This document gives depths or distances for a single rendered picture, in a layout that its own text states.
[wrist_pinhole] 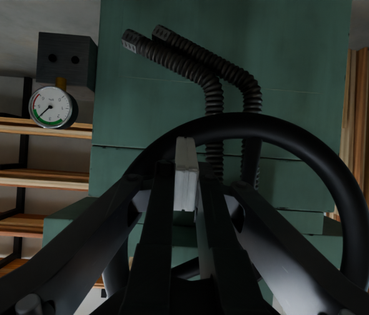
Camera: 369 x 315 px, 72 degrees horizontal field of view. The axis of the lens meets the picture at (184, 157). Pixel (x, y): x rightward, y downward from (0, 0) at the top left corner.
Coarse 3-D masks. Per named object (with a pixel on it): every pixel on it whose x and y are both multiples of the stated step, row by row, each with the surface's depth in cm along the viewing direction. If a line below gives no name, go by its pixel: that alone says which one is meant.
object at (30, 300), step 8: (32, 296) 7; (16, 304) 7; (24, 304) 7; (32, 304) 7; (40, 304) 7; (48, 304) 8; (16, 312) 7; (24, 312) 7; (32, 312) 7; (40, 312) 7; (48, 312) 7
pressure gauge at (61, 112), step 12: (60, 84) 39; (36, 96) 37; (48, 96) 37; (60, 96) 37; (72, 96) 39; (36, 108) 37; (60, 108) 37; (72, 108) 37; (36, 120) 37; (48, 120) 37; (60, 120) 37; (72, 120) 38
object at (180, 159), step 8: (176, 144) 20; (184, 144) 20; (176, 152) 18; (184, 152) 18; (176, 160) 17; (184, 160) 17; (176, 168) 15; (184, 168) 15; (176, 176) 15; (184, 176) 15; (176, 184) 16; (184, 184) 16; (176, 192) 16; (184, 192) 16; (176, 200) 16; (176, 208) 16
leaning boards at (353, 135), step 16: (352, 64) 156; (368, 64) 155; (352, 80) 156; (368, 80) 157; (352, 96) 156; (368, 96) 157; (352, 112) 156; (368, 112) 157; (352, 128) 156; (368, 128) 157; (352, 144) 157; (368, 144) 157; (352, 160) 157; (368, 160) 156; (368, 176) 156; (368, 192) 156; (336, 208) 168; (368, 208) 156; (368, 288) 159
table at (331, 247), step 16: (64, 208) 50; (80, 208) 51; (48, 224) 43; (64, 224) 43; (336, 224) 54; (48, 240) 43; (128, 240) 44; (176, 240) 37; (192, 240) 37; (320, 240) 45; (336, 240) 45; (128, 256) 44; (176, 256) 35; (192, 256) 35; (336, 256) 45
